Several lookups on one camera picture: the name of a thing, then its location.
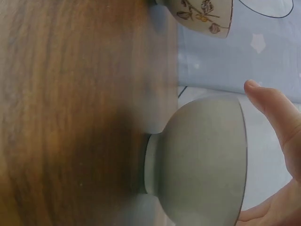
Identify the person's right hand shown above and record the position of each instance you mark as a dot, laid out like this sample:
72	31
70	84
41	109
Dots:
291	150

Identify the person's right thumb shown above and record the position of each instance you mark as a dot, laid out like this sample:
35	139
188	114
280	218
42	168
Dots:
277	110

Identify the person's right fingers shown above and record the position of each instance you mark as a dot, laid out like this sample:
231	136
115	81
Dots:
255	214

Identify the plain white bowl, dark rim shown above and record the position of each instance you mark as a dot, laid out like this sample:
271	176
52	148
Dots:
204	155

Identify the white bowl with leaf print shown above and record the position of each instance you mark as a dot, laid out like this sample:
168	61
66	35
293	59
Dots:
218	14

